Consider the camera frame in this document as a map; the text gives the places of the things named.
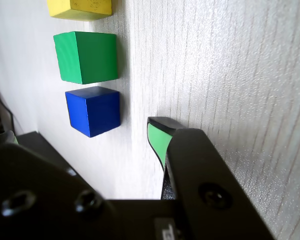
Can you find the green wooden cube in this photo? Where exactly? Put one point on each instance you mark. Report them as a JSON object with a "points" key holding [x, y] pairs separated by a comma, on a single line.
{"points": [[90, 57]]}

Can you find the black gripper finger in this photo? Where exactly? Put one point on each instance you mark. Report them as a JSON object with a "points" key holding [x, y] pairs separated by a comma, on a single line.
{"points": [[40, 200]]}

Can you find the blue wooden cube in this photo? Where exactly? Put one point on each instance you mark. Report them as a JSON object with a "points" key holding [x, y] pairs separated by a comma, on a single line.
{"points": [[100, 112]]}

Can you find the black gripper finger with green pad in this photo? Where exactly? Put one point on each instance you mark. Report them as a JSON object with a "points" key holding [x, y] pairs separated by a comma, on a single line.
{"points": [[202, 175]]}

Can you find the yellow wooden cube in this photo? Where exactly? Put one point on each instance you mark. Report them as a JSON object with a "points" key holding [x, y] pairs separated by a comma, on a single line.
{"points": [[65, 7]]}

